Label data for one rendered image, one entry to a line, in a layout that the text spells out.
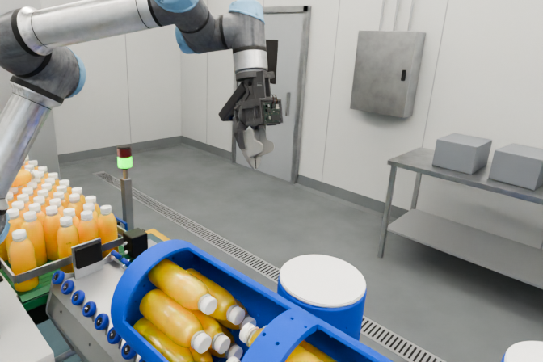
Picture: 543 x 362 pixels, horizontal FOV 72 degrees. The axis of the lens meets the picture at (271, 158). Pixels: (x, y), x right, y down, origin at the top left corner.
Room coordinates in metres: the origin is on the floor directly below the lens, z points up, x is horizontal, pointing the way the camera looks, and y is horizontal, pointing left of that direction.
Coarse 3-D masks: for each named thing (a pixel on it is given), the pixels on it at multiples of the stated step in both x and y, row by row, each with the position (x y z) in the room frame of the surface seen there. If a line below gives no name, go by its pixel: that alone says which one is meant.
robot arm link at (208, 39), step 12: (216, 24) 0.84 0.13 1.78; (180, 36) 0.85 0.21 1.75; (192, 36) 0.81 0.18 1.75; (204, 36) 0.82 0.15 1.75; (216, 36) 0.84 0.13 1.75; (180, 48) 0.86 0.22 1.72; (192, 48) 0.86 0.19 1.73; (204, 48) 0.86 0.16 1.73; (216, 48) 0.86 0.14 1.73; (228, 48) 0.87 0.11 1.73
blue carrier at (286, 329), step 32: (160, 256) 0.81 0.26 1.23; (192, 256) 0.95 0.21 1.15; (128, 288) 0.75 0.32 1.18; (256, 288) 0.72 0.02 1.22; (128, 320) 0.79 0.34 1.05; (256, 320) 0.82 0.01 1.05; (288, 320) 0.61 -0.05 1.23; (320, 320) 0.64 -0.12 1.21; (256, 352) 0.55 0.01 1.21; (288, 352) 0.54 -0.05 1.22; (352, 352) 0.64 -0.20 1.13
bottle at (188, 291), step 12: (156, 264) 0.84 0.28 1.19; (168, 264) 0.83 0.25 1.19; (156, 276) 0.81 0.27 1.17; (168, 276) 0.79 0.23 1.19; (180, 276) 0.78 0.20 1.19; (192, 276) 0.79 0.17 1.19; (168, 288) 0.77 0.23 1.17; (180, 288) 0.75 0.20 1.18; (192, 288) 0.75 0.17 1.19; (204, 288) 0.76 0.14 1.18; (180, 300) 0.74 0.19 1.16; (192, 300) 0.73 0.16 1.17
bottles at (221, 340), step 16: (240, 304) 0.83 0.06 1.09; (144, 320) 0.76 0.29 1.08; (208, 320) 0.75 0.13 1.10; (144, 336) 0.72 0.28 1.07; (160, 336) 0.72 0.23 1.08; (224, 336) 0.72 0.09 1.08; (160, 352) 0.68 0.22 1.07; (176, 352) 0.67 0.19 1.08; (192, 352) 0.72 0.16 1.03; (208, 352) 0.74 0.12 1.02; (224, 352) 0.71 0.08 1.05; (240, 352) 0.75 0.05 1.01
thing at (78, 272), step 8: (96, 240) 1.18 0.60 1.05; (72, 248) 1.11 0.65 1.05; (80, 248) 1.12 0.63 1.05; (88, 248) 1.14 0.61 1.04; (96, 248) 1.16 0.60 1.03; (72, 256) 1.12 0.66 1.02; (80, 256) 1.12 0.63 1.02; (88, 256) 1.14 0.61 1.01; (96, 256) 1.16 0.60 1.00; (80, 264) 1.12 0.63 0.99; (88, 264) 1.14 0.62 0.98; (96, 264) 1.17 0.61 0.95; (80, 272) 1.13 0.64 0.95; (88, 272) 1.15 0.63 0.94
